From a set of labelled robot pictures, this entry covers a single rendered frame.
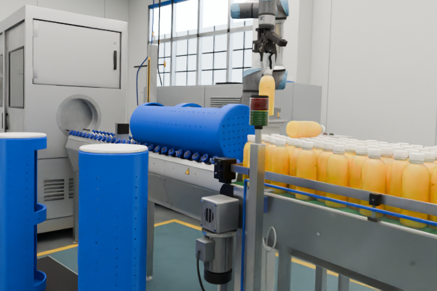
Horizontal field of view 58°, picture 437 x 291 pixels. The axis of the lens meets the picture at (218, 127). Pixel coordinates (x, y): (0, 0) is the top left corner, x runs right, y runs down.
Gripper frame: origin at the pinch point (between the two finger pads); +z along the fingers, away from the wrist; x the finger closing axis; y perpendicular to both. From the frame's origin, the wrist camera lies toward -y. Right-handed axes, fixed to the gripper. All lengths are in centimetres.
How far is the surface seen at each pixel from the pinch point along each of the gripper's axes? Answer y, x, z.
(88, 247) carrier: 27, 69, 74
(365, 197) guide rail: -61, 20, 42
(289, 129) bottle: -18.1, 4.8, 24.9
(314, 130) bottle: -22.9, -5.1, 25.2
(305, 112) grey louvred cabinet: 102, -160, 18
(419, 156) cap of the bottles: -74, 17, 29
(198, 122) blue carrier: 32.8, 13.3, 24.6
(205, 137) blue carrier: 25.5, 13.8, 31.4
